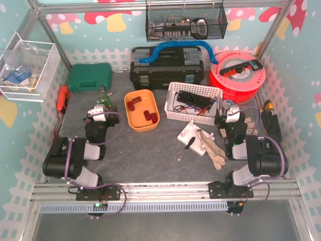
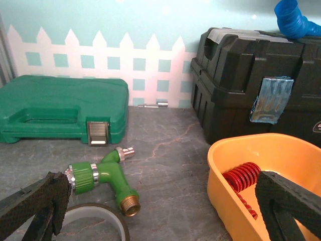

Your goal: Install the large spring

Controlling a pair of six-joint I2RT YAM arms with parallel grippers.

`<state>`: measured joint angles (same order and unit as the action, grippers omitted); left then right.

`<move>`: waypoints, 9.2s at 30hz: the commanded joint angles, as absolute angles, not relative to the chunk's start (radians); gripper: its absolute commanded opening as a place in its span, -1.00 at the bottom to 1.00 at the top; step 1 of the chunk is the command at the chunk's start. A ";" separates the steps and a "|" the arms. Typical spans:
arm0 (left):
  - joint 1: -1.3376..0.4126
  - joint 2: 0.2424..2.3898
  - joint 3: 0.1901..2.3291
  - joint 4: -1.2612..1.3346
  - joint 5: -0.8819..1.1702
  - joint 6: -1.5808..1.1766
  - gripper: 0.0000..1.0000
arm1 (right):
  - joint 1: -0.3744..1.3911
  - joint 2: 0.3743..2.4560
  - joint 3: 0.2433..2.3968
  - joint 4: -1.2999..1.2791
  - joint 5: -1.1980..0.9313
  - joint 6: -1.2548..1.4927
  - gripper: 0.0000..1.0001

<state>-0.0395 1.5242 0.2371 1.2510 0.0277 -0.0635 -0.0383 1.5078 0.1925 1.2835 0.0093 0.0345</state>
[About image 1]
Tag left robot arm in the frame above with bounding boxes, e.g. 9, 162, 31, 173
43, 104, 121, 207

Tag yellow black tool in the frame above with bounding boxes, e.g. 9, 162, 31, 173
259, 99, 274, 112

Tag black rubber glove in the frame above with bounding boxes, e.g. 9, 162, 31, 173
261, 110, 281, 143

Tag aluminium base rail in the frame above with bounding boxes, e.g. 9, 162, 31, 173
31, 179, 301, 203

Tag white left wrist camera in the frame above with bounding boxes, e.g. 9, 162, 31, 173
87, 104, 109, 122

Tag blue white gloves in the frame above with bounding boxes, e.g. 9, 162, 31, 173
5, 66, 32, 85

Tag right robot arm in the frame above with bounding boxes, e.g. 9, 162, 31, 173
208, 111, 288, 200

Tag solder wire spool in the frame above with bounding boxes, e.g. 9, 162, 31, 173
222, 99, 234, 109

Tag white perforated basket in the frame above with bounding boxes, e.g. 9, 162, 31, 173
165, 82, 223, 126

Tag red filament spool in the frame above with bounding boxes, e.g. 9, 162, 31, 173
208, 50, 266, 103

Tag blue corrugated hose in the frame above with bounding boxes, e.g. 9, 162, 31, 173
139, 41, 219, 65

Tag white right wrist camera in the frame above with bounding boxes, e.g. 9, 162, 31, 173
226, 106, 240, 123

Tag black wire mesh basket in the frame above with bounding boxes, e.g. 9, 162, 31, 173
145, 3, 228, 42

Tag black perforated metal plate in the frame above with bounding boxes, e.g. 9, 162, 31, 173
177, 90, 213, 110

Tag orange multimeter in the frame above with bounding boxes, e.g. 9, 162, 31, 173
56, 85, 71, 114

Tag beige work glove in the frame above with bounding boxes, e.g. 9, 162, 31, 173
197, 129, 226, 170

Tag black toolbox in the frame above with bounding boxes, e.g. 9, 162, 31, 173
129, 47, 204, 90

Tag white peg board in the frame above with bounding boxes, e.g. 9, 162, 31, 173
177, 119, 215, 157

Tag clear acrylic box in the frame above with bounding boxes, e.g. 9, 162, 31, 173
1, 33, 61, 102

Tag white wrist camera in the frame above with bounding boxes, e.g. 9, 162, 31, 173
87, 104, 109, 122
226, 106, 240, 123

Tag grey slotted cable duct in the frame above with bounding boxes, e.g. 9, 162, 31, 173
41, 201, 228, 214

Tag black handle screwdriver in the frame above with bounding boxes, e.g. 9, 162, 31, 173
178, 137, 196, 161

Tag red small spring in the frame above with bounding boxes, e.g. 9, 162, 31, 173
131, 96, 141, 104

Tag black terminal strip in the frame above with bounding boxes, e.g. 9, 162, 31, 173
219, 59, 263, 77

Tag green tool case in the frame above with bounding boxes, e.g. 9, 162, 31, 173
67, 63, 112, 92

